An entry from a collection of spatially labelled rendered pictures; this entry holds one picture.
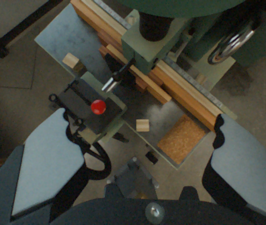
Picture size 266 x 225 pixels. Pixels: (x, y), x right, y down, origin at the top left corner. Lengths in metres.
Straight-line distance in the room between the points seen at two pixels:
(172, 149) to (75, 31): 0.47
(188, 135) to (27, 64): 1.68
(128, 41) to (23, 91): 1.56
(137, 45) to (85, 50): 0.25
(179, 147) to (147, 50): 0.26
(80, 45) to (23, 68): 1.37
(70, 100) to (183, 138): 0.30
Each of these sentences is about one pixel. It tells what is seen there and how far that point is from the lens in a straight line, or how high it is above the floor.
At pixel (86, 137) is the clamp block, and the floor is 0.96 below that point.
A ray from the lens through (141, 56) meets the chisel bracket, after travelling 0.25.
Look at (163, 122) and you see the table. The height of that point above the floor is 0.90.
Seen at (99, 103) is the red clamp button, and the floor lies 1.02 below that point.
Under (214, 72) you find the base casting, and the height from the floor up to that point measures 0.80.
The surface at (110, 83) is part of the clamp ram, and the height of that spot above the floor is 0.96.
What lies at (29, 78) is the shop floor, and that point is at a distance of 1.73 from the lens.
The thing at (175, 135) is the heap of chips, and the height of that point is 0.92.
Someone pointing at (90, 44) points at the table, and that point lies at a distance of 0.48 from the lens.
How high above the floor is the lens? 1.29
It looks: 86 degrees down
